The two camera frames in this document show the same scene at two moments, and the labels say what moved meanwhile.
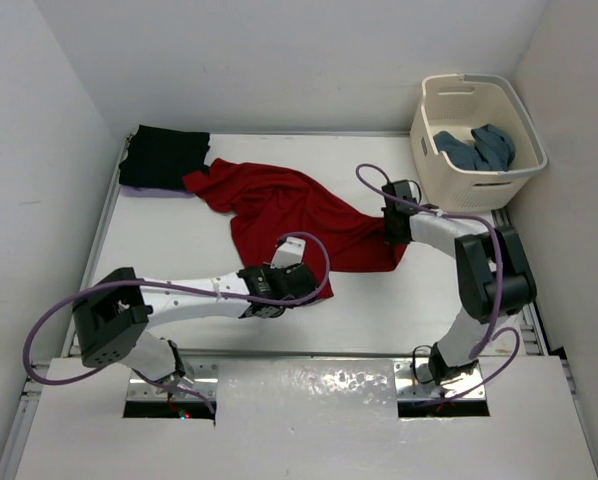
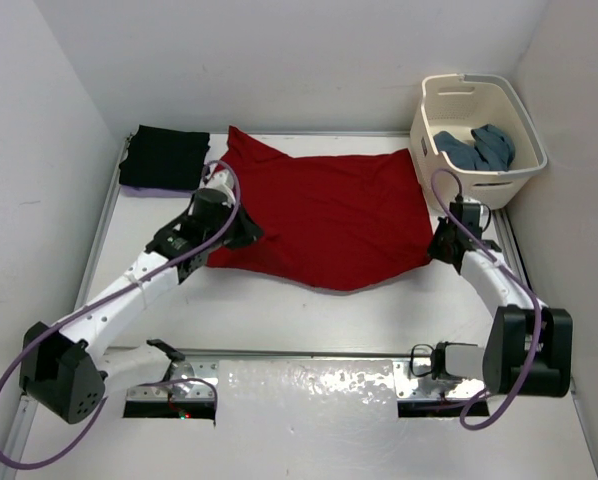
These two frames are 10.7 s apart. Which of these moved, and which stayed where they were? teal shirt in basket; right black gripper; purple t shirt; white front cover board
Moved: right black gripper
Stayed: white front cover board; teal shirt in basket; purple t shirt
